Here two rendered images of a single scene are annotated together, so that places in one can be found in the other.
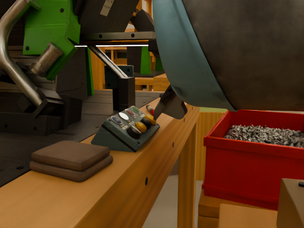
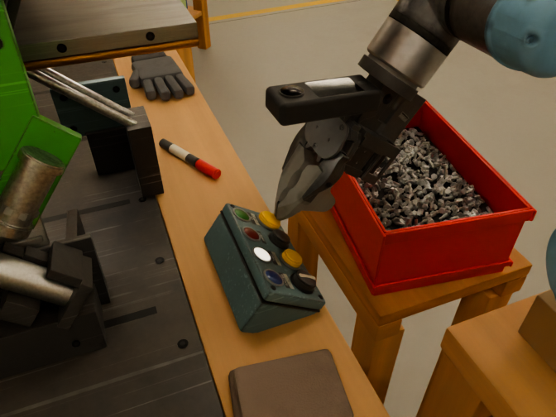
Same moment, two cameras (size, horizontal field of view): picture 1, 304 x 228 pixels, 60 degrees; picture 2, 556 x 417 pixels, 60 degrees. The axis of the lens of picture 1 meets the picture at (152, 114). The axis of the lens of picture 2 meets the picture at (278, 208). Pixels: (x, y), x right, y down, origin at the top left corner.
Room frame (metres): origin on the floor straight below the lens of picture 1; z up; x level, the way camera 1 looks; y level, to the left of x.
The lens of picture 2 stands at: (0.21, 0.26, 1.32)
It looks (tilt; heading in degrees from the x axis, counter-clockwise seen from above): 40 degrees down; 323
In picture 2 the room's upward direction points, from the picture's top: straight up
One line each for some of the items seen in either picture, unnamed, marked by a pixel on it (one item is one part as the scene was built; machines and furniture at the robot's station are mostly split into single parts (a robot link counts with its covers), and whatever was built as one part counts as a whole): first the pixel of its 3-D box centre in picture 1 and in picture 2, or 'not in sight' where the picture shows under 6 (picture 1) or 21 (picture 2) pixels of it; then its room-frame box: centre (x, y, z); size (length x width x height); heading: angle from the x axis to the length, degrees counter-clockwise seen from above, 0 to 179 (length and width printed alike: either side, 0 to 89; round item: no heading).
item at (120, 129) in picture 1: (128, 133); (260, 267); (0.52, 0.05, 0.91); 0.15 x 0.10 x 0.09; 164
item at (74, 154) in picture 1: (72, 157); (288, 397); (0.38, 0.12, 0.91); 0.10 x 0.08 x 0.03; 64
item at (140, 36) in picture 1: (98, 40); (17, 34); (0.84, 0.16, 1.11); 0.39 x 0.16 x 0.03; 74
